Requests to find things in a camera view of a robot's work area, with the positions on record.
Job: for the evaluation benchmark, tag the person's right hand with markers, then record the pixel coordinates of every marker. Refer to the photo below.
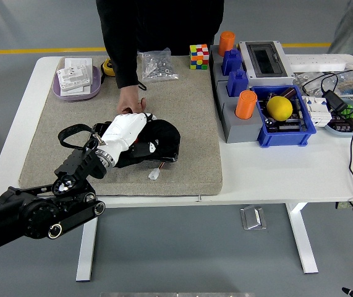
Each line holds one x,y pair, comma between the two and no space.
130,99

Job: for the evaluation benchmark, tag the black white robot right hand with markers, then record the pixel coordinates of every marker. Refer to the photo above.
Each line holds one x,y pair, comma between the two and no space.
351,292

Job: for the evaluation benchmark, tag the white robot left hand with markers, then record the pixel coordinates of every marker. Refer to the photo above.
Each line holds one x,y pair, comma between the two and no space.
123,131

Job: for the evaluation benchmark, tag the black panel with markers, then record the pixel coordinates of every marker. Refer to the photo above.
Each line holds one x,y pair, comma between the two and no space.
173,158

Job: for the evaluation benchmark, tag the person's right forearm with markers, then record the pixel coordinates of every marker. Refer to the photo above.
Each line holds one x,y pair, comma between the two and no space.
123,65

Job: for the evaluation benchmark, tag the yellow black tape measure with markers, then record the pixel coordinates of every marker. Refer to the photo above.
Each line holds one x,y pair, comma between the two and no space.
108,67

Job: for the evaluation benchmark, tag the purple oval tray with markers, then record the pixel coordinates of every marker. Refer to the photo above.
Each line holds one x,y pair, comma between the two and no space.
94,85

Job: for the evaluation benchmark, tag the clear bag of screws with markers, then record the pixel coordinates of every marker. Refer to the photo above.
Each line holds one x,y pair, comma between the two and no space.
159,66

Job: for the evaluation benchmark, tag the grey-brown mat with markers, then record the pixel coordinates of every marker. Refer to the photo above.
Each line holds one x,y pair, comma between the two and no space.
188,130

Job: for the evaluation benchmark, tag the white table leg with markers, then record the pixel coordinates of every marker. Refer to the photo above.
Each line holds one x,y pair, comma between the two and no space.
86,247
303,244

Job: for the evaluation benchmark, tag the multicolour puzzle cube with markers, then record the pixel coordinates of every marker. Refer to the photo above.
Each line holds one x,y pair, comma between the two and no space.
199,57

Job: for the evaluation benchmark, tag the blue block with knob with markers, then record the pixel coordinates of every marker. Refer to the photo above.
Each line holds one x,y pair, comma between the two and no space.
231,63
237,83

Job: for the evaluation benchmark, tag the orange cylinder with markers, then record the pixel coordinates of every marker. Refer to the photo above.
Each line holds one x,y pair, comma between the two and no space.
226,42
245,105

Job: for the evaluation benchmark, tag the silver floor socket plate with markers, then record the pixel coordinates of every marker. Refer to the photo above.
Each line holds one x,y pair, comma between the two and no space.
253,218

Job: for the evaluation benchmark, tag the shiny metal ball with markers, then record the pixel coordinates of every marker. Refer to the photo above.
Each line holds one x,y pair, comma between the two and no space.
269,122

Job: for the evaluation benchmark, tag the yellow ball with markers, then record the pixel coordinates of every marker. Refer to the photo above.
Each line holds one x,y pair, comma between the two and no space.
279,108

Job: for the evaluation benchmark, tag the brown cylindrical capacitor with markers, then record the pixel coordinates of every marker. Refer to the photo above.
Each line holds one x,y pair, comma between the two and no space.
287,92

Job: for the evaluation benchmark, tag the light blue oval tray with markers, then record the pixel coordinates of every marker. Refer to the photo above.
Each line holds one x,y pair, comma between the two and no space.
346,133

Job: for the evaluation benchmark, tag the blue plastic bin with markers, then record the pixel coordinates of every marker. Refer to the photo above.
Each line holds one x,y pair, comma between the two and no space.
284,137

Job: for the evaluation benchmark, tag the black electronic components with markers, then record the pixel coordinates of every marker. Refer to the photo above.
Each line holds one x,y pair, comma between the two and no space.
343,125

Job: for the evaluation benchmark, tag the dark circuit board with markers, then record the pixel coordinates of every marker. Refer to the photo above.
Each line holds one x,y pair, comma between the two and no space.
298,119

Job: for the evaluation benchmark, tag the white circuit breaker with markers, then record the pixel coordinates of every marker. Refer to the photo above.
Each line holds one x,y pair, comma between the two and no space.
316,116

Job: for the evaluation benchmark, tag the white power strip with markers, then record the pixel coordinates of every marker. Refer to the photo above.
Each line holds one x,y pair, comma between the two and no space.
315,63

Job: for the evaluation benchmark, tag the black power adapter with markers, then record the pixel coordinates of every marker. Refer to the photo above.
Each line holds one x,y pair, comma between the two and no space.
335,102

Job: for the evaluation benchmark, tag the clear bag of parts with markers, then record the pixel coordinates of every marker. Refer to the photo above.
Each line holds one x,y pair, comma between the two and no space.
346,83

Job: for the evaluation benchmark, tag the white switch plate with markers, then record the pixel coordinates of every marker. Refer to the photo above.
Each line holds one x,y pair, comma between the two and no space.
85,90
77,62
73,77

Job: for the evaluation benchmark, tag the grey electrical enclosure box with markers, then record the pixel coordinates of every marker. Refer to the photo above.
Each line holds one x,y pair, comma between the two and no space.
267,75

